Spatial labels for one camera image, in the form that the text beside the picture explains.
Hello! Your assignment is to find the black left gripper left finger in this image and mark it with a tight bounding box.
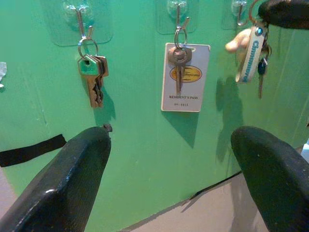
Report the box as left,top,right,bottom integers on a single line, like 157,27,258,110
0,126,112,232

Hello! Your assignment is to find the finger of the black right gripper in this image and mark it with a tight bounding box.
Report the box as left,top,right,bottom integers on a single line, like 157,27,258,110
257,0,309,30

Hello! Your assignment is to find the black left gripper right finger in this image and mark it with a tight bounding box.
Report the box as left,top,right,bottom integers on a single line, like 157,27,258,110
230,125,309,232

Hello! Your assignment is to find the blue key bunch with strap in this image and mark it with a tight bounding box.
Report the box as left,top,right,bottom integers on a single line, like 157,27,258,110
225,0,272,100

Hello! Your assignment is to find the green hook board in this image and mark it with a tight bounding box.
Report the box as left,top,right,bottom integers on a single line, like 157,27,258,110
0,0,309,232

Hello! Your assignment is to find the black tape strip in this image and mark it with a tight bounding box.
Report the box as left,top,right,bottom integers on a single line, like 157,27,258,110
0,134,66,168

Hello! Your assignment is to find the green-headed key bunch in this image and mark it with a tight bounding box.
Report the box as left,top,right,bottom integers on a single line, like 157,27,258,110
77,37,109,109

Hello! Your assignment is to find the white resident pass card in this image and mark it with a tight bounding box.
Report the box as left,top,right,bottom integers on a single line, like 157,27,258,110
161,43,211,113

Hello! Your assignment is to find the white tape scrap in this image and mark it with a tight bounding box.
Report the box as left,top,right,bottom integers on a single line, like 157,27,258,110
0,61,8,88

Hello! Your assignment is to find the clear adhesive wall hook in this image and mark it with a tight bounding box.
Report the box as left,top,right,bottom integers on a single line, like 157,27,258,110
221,0,251,31
155,0,198,35
41,0,114,47

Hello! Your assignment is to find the silver key on ring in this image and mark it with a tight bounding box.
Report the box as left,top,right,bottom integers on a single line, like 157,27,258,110
168,27,193,95

